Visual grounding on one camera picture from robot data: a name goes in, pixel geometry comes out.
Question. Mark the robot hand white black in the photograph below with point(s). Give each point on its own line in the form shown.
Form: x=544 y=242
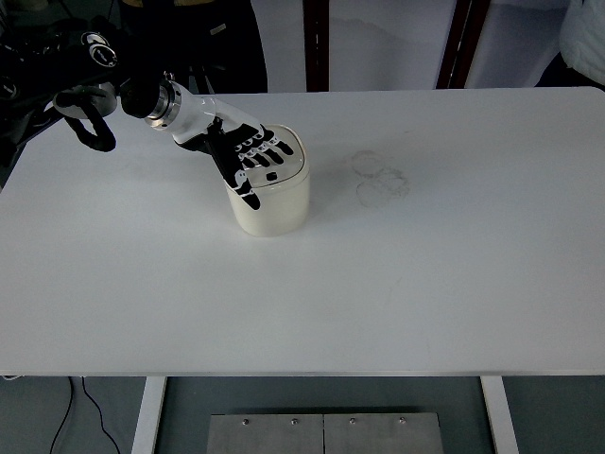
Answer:
x=231 y=146

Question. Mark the cream trash bin with lid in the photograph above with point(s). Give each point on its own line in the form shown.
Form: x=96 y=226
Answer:
x=279 y=213

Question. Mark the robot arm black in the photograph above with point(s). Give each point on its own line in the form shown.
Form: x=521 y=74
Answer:
x=137 y=90

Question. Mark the person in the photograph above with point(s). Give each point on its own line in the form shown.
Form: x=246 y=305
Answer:
x=231 y=47
x=586 y=42

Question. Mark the white table leg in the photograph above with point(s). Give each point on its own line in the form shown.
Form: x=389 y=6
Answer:
x=149 y=416
x=498 y=416

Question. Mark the grey metal plate with screws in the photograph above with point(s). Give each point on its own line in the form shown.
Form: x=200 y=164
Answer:
x=326 y=437

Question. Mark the white partition screen dark frame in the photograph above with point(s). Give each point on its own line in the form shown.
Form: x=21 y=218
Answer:
x=387 y=42

